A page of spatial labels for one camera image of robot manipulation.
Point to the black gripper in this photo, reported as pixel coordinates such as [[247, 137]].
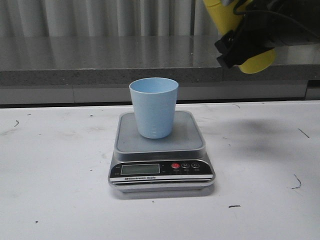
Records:
[[260, 14]]

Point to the light blue plastic cup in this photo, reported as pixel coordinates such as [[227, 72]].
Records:
[[154, 103]]

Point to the yellow squeeze bottle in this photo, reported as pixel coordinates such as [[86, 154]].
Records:
[[236, 45]]

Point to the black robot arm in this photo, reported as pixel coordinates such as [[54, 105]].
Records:
[[297, 23]]

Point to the grey stone counter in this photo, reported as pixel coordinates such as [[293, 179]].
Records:
[[83, 70]]

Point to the silver digital kitchen scale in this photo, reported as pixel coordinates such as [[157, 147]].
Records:
[[177, 162]]

